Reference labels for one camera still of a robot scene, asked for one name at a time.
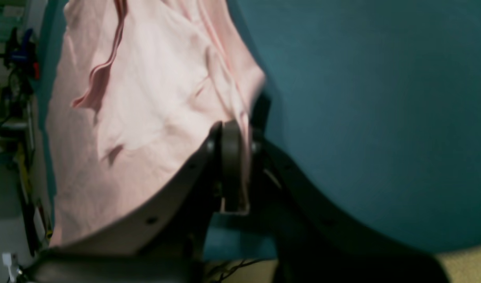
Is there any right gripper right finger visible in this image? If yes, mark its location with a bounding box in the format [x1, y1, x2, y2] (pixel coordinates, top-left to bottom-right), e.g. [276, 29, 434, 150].
[251, 129, 449, 283]

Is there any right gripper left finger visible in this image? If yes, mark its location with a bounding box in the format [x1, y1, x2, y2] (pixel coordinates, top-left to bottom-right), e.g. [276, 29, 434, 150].
[24, 121, 243, 283]

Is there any pink T-shirt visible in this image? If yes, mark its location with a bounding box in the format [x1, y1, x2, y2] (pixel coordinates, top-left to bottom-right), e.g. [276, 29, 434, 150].
[46, 0, 265, 246]

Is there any teal table cloth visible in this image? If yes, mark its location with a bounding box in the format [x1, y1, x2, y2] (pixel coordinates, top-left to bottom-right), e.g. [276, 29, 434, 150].
[40, 0, 481, 253]

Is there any blue orange clamp bottom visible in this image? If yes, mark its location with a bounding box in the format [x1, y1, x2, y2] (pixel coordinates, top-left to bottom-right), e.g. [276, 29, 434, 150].
[3, 27, 40, 80]

